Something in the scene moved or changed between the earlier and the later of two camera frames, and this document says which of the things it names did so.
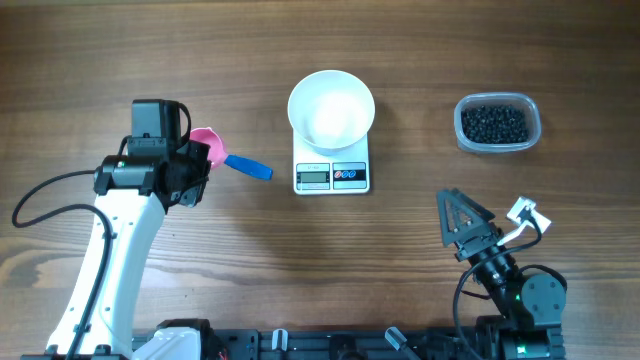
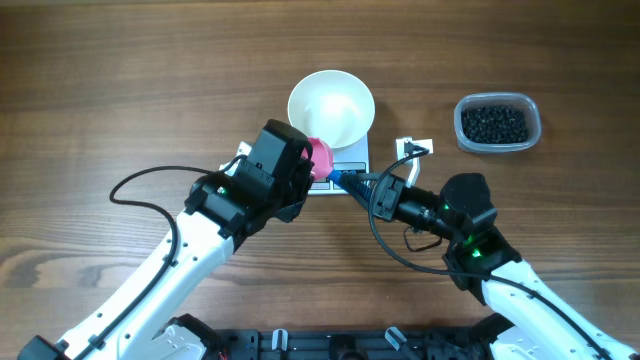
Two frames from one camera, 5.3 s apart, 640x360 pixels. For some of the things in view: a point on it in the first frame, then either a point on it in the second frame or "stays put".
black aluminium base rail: x=442 y=343 stays put
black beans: x=495 y=124 stays put
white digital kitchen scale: x=344 y=173 stays put
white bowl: x=331 y=110 stays put
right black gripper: x=470 y=246 → x=389 y=195
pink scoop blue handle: x=218 y=157 → x=323 y=162
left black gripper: x=201 y=152 → x=290 y=211
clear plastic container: x=497 y=122 stays put
